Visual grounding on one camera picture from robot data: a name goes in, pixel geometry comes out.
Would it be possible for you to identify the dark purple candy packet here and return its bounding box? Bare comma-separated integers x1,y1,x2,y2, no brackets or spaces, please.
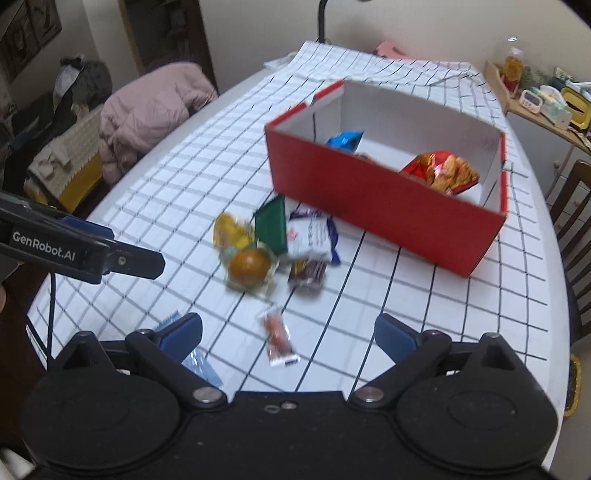
287,259,327,290

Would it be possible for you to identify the black desk lamp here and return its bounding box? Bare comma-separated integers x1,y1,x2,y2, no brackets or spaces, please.
316,0,371,44

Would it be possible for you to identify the brown wooden chair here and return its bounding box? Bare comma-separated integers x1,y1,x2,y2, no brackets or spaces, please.
544,158,591,319

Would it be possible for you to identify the red white cardboard box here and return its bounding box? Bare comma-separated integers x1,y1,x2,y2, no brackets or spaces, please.
264,81,508,277

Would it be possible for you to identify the yellow black container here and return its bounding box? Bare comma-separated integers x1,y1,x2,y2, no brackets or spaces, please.
561,86,591,131

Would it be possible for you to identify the white purple snack packet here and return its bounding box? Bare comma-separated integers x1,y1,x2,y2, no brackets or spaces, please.
287,209,341,265

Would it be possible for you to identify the blue cookie snack packet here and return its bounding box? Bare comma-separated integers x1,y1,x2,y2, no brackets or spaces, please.
325,131,363,153

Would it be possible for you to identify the braised egg clear packet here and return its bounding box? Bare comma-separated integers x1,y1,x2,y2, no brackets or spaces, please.
219,243,280,292

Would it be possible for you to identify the yellow cushioned seat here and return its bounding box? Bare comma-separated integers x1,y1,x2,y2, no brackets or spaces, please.
24,104,103,213

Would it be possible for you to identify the pink puffy jacket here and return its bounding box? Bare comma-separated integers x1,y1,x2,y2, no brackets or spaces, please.
99,62,217,186

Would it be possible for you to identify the orange liquid bottle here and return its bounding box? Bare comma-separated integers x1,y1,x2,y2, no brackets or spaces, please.
502,47,524,97

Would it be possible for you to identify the light blue snack packet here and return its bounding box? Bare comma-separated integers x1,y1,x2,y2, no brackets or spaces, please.
156,311,223,388

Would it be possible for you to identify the green snack packet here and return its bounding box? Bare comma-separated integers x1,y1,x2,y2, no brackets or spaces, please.
253,195,287,257

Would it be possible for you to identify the white tissue box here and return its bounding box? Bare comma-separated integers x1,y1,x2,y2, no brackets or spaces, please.
538,85,572,130

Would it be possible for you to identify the black cable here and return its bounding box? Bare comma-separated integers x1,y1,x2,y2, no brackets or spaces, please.
25,271,59,370

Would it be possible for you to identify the yellow snack packet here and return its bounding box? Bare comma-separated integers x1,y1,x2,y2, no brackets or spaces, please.
212,212,254,250

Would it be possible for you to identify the white black checkered tablecloth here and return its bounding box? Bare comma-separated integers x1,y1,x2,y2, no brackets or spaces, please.
27,40,569,393

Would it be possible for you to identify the wooden corner shelf cabinet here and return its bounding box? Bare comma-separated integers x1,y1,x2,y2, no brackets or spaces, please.
484,61,590,198

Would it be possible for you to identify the white digital timer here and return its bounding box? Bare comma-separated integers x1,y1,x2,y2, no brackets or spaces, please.
519,89,544,115

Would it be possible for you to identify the small orange sausage packet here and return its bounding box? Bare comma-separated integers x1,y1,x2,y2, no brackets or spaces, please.
257,306,301,368

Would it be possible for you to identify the pink folder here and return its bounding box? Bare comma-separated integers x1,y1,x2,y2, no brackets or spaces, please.
373,41,410,60

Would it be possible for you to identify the red chips snack bag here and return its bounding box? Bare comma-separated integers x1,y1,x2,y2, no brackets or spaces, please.
401,150,480,195

